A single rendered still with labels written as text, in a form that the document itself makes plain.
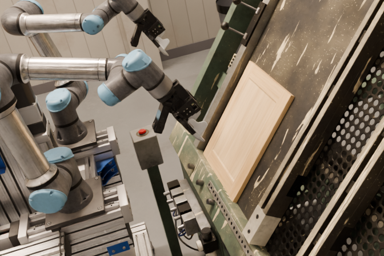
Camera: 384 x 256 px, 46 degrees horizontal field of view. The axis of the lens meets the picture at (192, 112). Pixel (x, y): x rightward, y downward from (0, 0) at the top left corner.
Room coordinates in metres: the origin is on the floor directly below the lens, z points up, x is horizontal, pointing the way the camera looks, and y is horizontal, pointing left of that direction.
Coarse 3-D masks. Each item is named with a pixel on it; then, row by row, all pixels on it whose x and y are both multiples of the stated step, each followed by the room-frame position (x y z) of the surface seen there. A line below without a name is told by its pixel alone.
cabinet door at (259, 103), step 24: (264, 72) 1.65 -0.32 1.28; (240, 96) 1.71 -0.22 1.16; (264, 96) 1.56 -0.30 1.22; (288, 96) 1.43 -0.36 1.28; (240, 120) 1.61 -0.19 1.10; (264, 120) 1.48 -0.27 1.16; (216, 144) 1.67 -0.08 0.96; (240, 144) 1.52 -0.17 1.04; (264, 144) 1.39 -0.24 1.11; (216, 168) 1.57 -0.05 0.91; (240, 168) 1.44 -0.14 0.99; (240, 192) 1.37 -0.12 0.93
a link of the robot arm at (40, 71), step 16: (16, 64) 1.35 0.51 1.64; (32, 64) 1.36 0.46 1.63; (48, 64) 1.35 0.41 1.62; (64, 64) 1.35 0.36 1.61; (80, 64) 1.35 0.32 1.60; (96, 64) 1.34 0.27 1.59; (112, 64) 1.34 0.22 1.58; (16, 80) 1.34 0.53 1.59; (48, 80) 1.36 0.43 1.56; (64, 80) 1.35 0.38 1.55; (80, 80) 1.34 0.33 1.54; (96, 80) 1.34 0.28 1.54
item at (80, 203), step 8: (80, 184) 1.37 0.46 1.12; (72, 192) 1.34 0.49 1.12; (80, 192) 1.36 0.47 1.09; (88, 192) 1.38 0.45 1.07; (72, 200) 1.33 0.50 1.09; (80, 200) 1.34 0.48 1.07; (88, 200) 1.35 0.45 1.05; (64, 208) 1.32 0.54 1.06; (72, 208) 1.32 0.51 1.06; (80, 208) 1.33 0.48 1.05
